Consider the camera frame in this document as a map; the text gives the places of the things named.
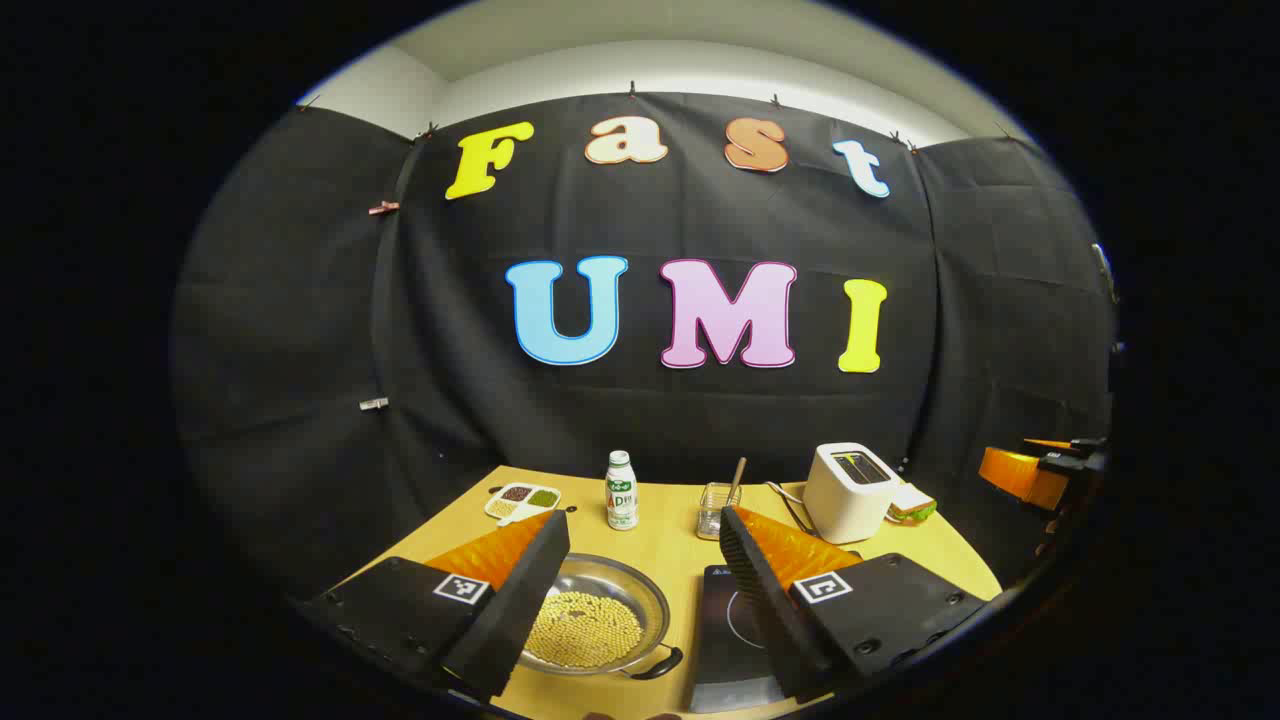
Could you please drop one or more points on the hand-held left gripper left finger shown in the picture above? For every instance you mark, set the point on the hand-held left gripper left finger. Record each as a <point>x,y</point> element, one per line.
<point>520,610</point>

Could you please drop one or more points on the white divided bean dish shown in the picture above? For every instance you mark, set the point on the white divided bean dish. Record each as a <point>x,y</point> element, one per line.
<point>520,500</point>

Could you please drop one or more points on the sandwich with lettuce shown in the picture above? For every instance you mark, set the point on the sandwich with lettuce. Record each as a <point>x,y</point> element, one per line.
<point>912,505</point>

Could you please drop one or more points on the black induction cooktop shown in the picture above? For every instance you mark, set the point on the black induction cooktop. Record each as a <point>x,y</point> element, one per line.
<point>725,640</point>

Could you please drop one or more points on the pile of soybeans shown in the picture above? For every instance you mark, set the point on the pile of soybeans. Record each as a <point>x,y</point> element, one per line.
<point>590,630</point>

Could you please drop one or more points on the white toaster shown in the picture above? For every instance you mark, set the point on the white toaster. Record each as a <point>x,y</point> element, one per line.
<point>850,500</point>

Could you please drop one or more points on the wooden stick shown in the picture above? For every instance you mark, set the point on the wooden stick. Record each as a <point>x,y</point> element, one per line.
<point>738,478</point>

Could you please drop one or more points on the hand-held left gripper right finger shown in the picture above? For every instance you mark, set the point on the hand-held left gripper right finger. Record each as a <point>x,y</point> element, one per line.
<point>770,610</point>

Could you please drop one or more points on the copper metal clip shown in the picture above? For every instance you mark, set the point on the copper metal clip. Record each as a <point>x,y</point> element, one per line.
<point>383,208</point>

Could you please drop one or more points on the silver metal clip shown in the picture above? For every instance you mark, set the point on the silver metal clip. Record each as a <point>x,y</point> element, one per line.
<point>373,404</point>

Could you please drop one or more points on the white drink bottle green label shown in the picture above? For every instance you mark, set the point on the white drink bottle green label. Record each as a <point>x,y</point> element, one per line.
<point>621,495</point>

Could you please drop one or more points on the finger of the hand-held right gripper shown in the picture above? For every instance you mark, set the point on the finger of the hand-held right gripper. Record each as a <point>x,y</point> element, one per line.
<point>1020,475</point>
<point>1050,444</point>

